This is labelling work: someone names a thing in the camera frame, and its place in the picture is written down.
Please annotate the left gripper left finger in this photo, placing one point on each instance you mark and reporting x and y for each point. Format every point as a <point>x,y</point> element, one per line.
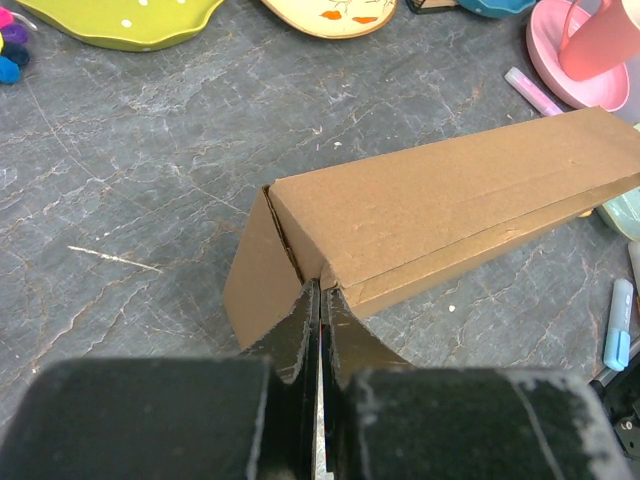
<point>249,416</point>

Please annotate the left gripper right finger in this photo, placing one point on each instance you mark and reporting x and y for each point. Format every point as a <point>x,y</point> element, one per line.
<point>388,419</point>

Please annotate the brown cardboard box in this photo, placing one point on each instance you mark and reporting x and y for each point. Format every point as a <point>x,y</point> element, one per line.
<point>386,228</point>

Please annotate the blue marker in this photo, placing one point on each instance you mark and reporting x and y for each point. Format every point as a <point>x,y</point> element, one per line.
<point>616,354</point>

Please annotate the mint green square plate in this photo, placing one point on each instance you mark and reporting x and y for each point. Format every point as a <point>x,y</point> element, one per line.
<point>622,214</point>

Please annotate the purple marker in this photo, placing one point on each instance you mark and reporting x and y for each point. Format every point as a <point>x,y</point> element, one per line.
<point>531,93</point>

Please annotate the cream plate with branch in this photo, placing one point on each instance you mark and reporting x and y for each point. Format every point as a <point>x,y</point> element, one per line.
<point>334,19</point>

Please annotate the green polka dot plate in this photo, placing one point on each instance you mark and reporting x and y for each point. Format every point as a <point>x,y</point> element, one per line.
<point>126,25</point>

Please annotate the blue polka dot plate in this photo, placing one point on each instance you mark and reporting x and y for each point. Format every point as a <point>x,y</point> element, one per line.
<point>496,9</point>

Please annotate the pink saucer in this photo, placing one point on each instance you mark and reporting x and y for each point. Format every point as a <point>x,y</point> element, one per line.
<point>609,91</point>

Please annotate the rainbow flower plush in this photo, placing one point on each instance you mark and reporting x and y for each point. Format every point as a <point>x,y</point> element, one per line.
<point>14,53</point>

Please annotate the pink cup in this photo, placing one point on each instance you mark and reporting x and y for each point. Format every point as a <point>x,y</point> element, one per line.
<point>607,39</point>

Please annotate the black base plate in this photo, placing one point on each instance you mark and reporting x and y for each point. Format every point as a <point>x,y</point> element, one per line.
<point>619,394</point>

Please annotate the black wire shelf rack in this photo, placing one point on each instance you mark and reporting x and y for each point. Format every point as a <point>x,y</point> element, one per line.
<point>422,7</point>

